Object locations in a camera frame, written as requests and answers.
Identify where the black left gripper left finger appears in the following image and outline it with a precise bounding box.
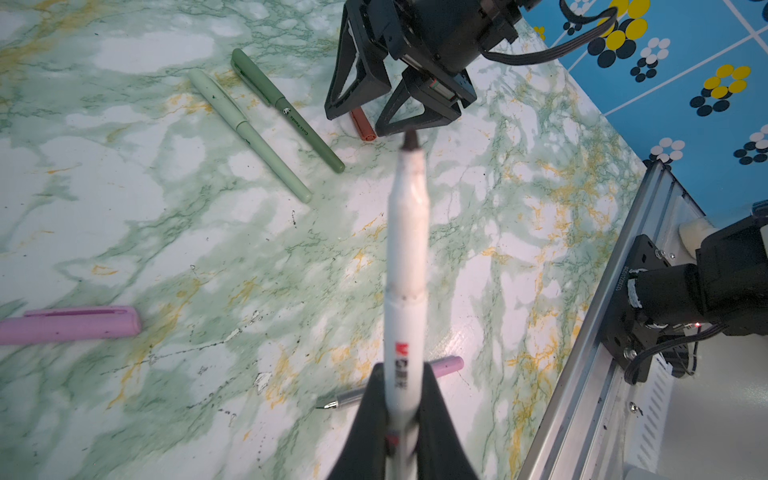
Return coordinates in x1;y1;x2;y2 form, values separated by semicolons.
328;363;387;480

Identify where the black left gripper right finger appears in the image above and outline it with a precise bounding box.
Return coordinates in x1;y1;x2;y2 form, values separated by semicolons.
416;363;478;480

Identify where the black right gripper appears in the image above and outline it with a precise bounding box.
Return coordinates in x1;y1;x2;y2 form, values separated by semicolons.
325;0;522;137

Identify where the brown pen cap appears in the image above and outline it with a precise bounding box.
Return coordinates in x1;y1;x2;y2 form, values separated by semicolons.
349;107;377;142

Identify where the pink pen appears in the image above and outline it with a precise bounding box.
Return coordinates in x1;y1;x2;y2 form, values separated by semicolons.
316;355;466;411

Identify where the dark green pen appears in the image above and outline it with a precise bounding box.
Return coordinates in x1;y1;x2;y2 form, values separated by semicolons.
231;48;346;173

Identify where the light green pen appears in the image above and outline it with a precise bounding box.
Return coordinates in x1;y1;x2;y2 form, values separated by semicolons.
188;69;312;204

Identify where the white grey pen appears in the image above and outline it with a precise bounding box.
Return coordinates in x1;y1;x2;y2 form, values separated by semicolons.
384;130;430;479

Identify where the pink pen cap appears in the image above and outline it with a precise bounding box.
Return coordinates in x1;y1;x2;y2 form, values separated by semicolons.
1;306;142;346

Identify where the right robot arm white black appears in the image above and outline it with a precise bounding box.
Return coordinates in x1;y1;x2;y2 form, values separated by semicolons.
325;1;767;385

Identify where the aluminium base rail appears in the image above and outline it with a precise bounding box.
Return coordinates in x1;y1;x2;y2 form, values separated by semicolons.
519;162;703;479

